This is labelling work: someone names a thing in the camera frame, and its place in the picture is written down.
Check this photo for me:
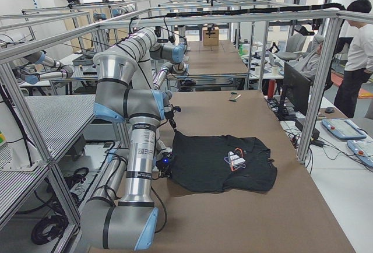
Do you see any black computer monitor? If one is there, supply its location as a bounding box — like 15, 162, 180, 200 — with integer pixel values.
277, 62, 311, 121

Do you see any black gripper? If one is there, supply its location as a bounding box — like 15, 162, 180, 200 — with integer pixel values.
164, 110, 177, 132
159, 161, 172, 177

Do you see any black printed t-shirt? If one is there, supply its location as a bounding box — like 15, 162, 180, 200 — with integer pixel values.
170, 132, 277, 192

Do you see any aluminium cage frame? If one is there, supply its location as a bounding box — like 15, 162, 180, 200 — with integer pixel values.
1, 2, 372, 226

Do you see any cardboard box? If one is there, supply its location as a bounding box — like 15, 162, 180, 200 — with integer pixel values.
202, 27, 219, 47

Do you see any blue white teach pendant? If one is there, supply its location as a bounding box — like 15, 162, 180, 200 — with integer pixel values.
322, 118, 367, 140

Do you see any seated man in grey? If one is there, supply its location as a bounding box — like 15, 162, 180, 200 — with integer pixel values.
293, 34, 325, 83

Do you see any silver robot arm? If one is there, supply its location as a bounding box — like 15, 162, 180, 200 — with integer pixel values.
81, 51, 169, 250
94, 27, 188, 127

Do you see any standing person white shirt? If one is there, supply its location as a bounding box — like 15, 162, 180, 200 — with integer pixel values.
333, 0, 373, 120

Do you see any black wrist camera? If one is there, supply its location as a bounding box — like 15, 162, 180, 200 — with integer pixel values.
156, 153, 173, 171
164, 104, 181, 113

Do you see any striped metal side table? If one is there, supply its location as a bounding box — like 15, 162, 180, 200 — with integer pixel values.
0, 94, 97, 222

